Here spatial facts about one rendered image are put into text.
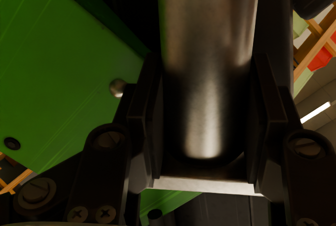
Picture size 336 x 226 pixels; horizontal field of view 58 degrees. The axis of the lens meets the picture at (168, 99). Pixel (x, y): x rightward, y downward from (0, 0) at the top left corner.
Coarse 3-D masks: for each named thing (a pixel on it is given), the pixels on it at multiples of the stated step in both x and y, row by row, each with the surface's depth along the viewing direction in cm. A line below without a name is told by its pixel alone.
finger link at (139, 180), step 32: (160, 64) 11; (128, 96) 11; (160, 96) 10; (128, 128) 9; (160, 128) 11; (64, 160) 8; (160, 160) 11; (32, 192) 7; (64, 192) 8; (128, 192) 9
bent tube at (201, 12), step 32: (160, 0) 9; (192, 0) 8; (224, 0) 8; (256, 0) 9; (160, 32) 9; (192, 32) 8; (224, 32) 8; (192, 64) 9; (224, 64) 9; (192, 96) 10; (224, 96) 9; (192, 128) 10; (224, 128) 10; (192, 160) 11; (224, 160) 11; (224, 192) 11
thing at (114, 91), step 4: (116, 80) 15; (120, 80) 15; (112, 84) 15; (116, 84) 14; (120, 84) 14; (124, 84) 15; (112, 88) 15; (116, 88) 14; (120, 88) 14; (112, 92) 15; (116, 92) 15; (120, 92) 15; (116, 96) 15; (120, 96) 15
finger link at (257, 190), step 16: (256, 64) 10; (256, 80) 10; (272, 80) 10; (256, 96) 9; (272, 96) 9; (288, 96) 10; (256, 112) 9; (272, 112) 8; (288, 112) 9; (256, 128) 9; (272, 128) 8; (288, 128) 9; (256, 144) 9; (272, 144) 8; (256, 160) 9; (272, 160) 8; (256, 176) 10; (272, 176) 8; (256, 192) 10; (272, 192) 9
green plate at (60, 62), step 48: (0, 0) 13; (48, 0) 13; (96, 0) 17; (0, 48) 14; (48, 48) 14; (96, 48) 14; (144, 48) 14; (0, 96) 16; (48, 96) 16; (96, 96) 15; (0, 144) 18; (48, 144) 18; (144, 192) 19; (192, 192) 19
